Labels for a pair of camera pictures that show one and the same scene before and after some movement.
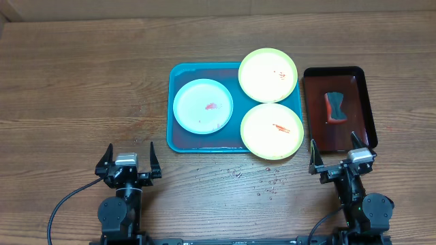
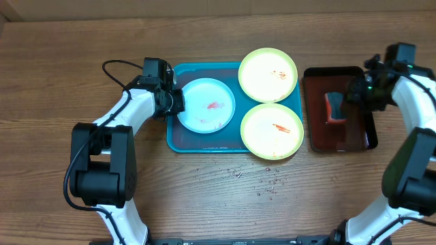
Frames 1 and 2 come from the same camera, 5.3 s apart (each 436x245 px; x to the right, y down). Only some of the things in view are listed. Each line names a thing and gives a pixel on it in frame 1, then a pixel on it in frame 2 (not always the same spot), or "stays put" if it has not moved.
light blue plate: x=203 y=106 stays put
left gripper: x=145 y=180 -> x=180 y=103
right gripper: x=339 y=168 -> x=352 y=94
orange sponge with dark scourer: x=334 y=115 stays put
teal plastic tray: x=227 y=139 stays put
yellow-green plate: x=268 y=75 stays put
